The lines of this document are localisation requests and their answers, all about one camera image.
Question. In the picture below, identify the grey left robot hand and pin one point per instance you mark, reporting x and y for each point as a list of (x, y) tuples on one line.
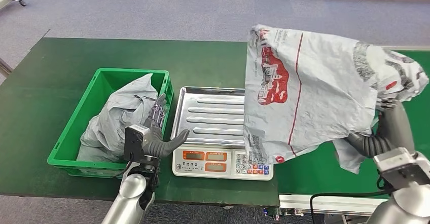
[(156, 142)]

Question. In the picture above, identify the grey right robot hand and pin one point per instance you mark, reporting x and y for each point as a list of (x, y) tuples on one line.
[(396, 128)]

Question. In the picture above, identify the grey package with red print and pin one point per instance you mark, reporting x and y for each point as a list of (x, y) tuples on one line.
[(322, 91)]

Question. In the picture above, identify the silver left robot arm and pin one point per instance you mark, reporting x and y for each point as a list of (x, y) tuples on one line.
[(131, 192)]

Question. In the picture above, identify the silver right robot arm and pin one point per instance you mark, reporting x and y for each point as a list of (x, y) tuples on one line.
[(406, 205)]

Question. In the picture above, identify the plain grey plastic package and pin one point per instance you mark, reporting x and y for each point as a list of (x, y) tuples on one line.
[(114, 121)]

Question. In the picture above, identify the electronic scale with steel tray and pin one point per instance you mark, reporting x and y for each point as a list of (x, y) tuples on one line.
[(211, 115)]

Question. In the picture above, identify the green plastic crate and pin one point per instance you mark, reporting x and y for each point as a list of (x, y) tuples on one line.
[(84, 105)]

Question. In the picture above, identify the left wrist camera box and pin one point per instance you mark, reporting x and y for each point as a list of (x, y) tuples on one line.
[(133, 142)]

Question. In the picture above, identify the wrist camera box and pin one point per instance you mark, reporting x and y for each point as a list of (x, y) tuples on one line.
[(133, 142), (403, 165)]

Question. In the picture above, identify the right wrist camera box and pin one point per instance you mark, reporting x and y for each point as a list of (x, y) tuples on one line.
[(403, 165)]

